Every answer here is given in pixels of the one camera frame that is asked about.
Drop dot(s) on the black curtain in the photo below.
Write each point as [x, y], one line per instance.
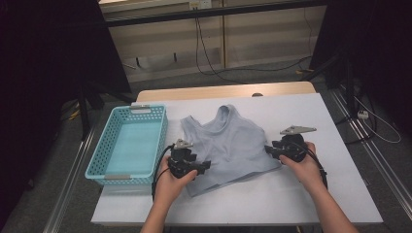
[39, 64]
[382, 48]

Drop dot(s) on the light blue plastic basket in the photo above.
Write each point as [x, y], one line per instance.
[132, 149]

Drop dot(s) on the dark table grommet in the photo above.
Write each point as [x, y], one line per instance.
[257, 94]

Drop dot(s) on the white table cover sheet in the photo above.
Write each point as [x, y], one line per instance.
[243, 210]

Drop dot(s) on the black metal stand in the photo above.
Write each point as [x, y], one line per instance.
[349, 84]
[85, 123]

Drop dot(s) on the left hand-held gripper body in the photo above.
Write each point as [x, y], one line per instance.
[181, 165]

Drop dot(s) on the person's right hand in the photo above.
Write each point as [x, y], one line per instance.
[309, 174]

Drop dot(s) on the white power strip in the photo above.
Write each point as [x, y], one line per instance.
[363, 114]

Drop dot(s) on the metal floor rail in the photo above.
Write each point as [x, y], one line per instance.
[64, 194]
[379, 161]

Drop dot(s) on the white wall socket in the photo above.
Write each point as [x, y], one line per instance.
[200, 4]

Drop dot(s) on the black horizontal bar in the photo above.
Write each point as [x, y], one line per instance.
[162, 17]

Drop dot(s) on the grey-blue tank top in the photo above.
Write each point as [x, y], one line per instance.
[233, 145]

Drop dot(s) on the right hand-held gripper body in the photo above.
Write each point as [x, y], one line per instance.
[293, 149]

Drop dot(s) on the person's left hand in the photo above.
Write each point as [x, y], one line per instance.
[170, 189]

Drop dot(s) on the wooden table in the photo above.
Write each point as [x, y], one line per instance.
[210, 91]

